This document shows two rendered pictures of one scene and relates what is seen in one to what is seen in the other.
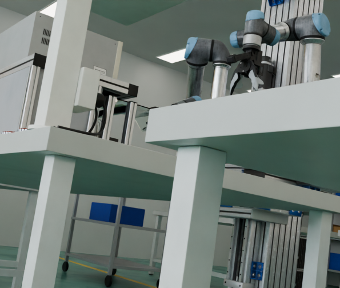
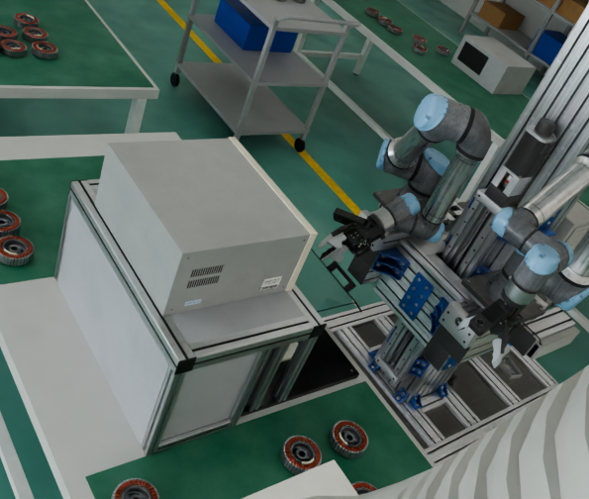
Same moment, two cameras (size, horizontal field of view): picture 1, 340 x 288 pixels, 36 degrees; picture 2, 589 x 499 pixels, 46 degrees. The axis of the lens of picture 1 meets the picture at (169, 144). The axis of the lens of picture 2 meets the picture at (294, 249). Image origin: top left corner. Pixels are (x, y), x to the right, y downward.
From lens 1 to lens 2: 1.94 m
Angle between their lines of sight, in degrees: 46
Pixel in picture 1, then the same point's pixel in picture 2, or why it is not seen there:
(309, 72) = not seen: outside the picture
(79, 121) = (234, 388)
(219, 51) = (474, 142)
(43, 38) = (191, 280)
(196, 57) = (435, 136)
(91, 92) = not seen: outside the picture
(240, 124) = not seen: outside the picture
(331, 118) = not seen: outside the picture
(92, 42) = (268, 251)
